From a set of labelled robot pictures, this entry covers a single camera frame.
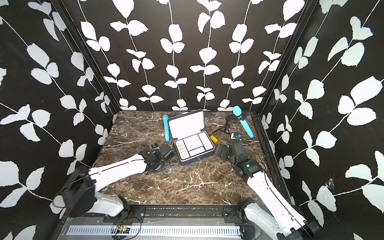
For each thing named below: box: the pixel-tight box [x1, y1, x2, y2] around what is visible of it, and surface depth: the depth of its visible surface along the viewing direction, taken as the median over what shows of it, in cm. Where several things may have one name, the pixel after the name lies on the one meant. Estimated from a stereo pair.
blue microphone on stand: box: [232, 105, 254, 139], surface depth 88 cm
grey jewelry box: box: [168, 109, 215, 166], surface depth 92 cm
